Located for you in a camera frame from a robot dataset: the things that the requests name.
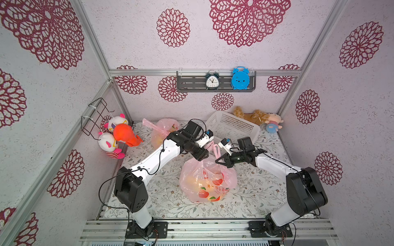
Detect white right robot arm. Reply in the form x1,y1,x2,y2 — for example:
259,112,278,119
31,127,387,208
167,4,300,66
215,137,328,237

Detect pink plastic bag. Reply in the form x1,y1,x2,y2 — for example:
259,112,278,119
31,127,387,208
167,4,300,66
142,118,181,149
179,142,238,203

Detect white plastic lattice basket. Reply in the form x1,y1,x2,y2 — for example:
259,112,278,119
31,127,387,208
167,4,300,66
206,111,261,144

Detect dark green alarm clock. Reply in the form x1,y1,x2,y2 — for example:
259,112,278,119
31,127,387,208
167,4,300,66
205,73,220,90

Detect small doll blue outfit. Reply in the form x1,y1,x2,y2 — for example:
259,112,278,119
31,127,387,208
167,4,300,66
265,113,284,133

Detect white pink striped plush toy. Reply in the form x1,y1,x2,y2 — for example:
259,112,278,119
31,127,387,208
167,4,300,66
97,132,125,159

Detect blue alarm clock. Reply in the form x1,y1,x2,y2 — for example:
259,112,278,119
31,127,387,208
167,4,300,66
231,67,250,90

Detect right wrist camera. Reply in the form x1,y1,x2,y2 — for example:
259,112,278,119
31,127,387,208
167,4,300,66
218,138,234,156

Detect grey wall shelf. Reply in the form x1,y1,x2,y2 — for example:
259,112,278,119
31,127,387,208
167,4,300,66
176,67,256,93

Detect black wire wall rack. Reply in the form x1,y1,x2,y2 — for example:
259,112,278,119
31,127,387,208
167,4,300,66
80,97,113,140

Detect white plush toy yellow glasses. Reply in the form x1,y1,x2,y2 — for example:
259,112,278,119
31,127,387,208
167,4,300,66
100,114,129,133

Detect orange plush dinosaur toy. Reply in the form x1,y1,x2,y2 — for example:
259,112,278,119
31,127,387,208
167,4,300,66
113,124,143,147

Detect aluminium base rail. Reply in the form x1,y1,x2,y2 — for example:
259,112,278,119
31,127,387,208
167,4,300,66
79,219,339,246

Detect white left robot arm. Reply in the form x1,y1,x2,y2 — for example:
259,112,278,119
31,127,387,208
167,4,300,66
114,120,213,239

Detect brown plush teddy bear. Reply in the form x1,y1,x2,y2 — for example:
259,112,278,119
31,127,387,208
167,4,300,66
233,106,269,126

